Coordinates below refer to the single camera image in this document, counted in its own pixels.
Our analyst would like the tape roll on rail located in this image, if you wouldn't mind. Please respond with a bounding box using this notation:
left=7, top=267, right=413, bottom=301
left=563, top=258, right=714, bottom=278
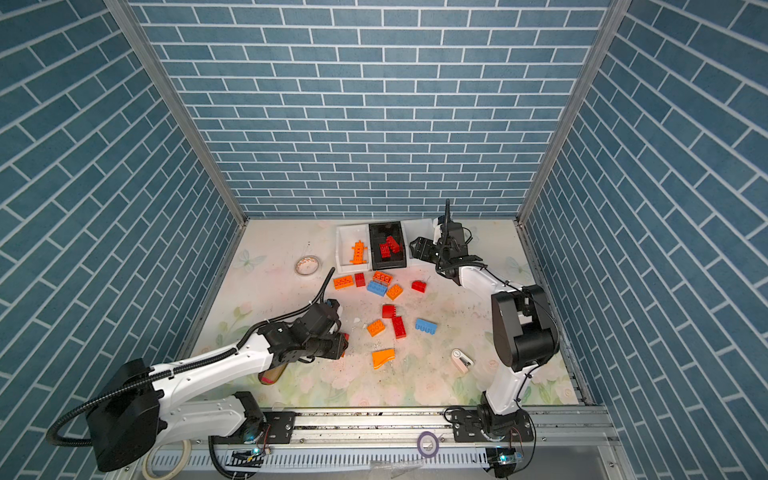
left=142, top=440, right=193, bottom=480

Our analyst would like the orange lego top stacked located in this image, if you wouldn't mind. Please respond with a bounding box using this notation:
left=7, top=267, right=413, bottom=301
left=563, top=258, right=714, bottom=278
left=372, top=271, right=393, bottom=285

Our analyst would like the long red lego center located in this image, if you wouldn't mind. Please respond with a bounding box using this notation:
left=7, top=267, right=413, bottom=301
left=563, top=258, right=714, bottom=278
left=391, top=316, right=407, bottom=339

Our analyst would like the white bin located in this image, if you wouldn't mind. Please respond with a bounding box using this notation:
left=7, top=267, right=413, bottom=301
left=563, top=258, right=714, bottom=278
left=401, top=218, right=437, bottom=267
left=335, top=224, right=372, bottom=274

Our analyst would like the black middle bin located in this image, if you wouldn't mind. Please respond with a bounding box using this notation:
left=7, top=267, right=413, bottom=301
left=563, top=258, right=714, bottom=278
left=368, top=221, right=407, bottom=271

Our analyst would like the white tape roll on table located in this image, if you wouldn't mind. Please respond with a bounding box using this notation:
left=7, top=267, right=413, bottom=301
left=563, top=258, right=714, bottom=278
left=294, top=255, right=321, bottom=277

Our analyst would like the orange lego center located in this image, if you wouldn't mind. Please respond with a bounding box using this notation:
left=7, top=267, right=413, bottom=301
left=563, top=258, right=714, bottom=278
left=366, top=319, right=386, bottom=337

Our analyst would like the white right bin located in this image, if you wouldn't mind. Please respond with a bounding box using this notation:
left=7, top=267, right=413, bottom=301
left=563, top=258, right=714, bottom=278
left=401, top=218, right=437, bottom=267

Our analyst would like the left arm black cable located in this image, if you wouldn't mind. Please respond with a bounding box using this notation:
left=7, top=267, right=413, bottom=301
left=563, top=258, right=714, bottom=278
left=45, top=267, right=337, bottom=448

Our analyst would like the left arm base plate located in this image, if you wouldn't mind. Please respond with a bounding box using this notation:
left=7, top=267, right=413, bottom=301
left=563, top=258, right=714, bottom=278
left=227, top=411, right=296, bottom=446

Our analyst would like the red lego diagonal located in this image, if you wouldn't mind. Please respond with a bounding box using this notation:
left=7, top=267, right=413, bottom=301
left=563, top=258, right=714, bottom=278
left=386, top=236, right=402, bottom=254

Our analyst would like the blue lego under orange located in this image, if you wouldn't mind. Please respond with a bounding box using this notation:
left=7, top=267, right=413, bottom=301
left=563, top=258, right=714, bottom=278
left=367, top=281, right=388, bottom=296

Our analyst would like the blue lego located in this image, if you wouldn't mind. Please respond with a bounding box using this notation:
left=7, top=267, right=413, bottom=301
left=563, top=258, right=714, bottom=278
left=367, top=281, right=388, bottom=296
left=414, top=318, right=438, bottom=335

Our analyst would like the striped brown cylinder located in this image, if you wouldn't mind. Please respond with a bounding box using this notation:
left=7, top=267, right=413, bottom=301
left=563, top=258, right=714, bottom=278
left=258, top=364, right=287, bottom=385

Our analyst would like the white pink small device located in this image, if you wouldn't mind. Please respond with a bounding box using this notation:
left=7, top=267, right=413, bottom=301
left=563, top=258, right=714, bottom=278
left=451, top=348, right=474, bottom=374

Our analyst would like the small orange lego square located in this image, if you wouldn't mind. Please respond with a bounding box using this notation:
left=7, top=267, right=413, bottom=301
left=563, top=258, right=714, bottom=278
left=386, top=284, right=403, bottom=300

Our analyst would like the white left bin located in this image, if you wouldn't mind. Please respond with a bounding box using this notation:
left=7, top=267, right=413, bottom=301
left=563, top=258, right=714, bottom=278
left=335, top=224, right=372, bottom=274

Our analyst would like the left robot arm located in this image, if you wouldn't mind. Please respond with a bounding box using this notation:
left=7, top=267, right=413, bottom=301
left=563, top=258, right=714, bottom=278
left=86, top=299, right=348, bottom=472

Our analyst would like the small red lego center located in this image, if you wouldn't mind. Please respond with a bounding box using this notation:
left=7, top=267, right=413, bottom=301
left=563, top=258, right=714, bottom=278
left=382, top=304, right=396, bottom=318

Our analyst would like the orange lego figure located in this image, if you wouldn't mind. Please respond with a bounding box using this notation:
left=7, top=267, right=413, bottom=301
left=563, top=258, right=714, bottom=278
left=350, top=240, right=367, bottom=265

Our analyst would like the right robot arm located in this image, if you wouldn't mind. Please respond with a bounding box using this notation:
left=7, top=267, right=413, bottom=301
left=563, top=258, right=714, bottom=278
left=408, top=214, right=560, bottom=432

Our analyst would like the aluminium rail frame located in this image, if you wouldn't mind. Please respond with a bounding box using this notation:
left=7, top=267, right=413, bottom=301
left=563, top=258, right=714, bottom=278
left=179, top=405, right=634, bottom=479

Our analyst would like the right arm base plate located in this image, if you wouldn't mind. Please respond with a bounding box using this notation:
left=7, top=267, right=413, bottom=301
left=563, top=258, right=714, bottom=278
left=443, top=405, right=535, bottom=443

